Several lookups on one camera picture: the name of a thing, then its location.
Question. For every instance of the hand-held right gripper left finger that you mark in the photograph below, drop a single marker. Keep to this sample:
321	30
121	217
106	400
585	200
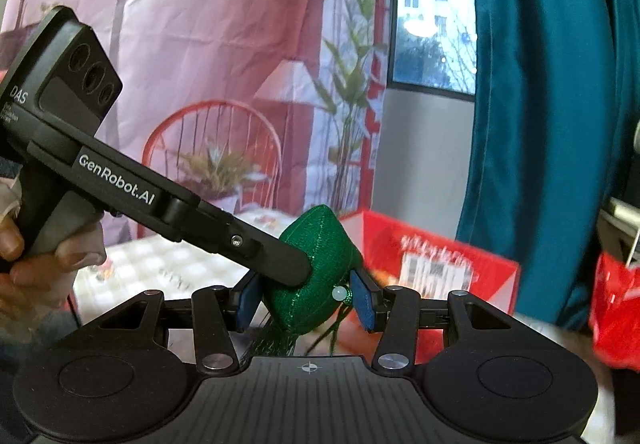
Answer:
247	306

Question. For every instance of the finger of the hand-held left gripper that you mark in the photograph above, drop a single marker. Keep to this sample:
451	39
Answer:
260	254

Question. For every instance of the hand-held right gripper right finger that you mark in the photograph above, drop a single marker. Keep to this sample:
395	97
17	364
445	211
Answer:
362	304

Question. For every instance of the green tasselled plush sachet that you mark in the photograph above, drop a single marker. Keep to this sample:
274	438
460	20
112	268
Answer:
320	244

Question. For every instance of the red cardboard box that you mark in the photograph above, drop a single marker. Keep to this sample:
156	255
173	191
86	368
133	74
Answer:
435	249

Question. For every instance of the person's left hand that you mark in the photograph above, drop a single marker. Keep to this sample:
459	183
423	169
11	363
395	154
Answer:
35	281

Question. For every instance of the red plastic bag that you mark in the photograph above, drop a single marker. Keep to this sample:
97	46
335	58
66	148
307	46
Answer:
617	309

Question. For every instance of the teal curtain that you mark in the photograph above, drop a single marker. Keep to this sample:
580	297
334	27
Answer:
540	99

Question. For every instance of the dark framed window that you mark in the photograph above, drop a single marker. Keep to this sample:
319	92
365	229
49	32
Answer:
430	24

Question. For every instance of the pink printed wall cloth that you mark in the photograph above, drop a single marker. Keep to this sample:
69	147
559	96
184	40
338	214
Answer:
200	24

